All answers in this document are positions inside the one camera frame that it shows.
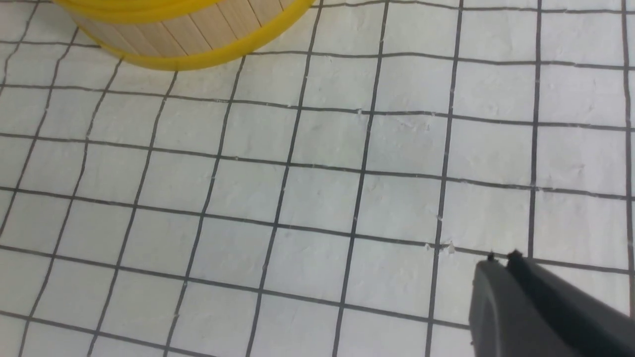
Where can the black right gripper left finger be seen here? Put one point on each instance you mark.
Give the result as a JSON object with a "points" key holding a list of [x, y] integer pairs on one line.
{"points": [[503, 322]]}

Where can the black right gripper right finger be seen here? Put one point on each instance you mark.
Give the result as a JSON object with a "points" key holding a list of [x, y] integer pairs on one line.
{"points": [[587, 325]]}

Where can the bamboo steamer tray yellow rim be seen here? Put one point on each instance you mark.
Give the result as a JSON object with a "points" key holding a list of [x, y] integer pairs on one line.
{"points": [[178, 35]]}

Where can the white black-grid tablecloth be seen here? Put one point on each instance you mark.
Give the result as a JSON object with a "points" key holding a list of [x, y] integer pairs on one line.
{"points": [[328, 195]]}

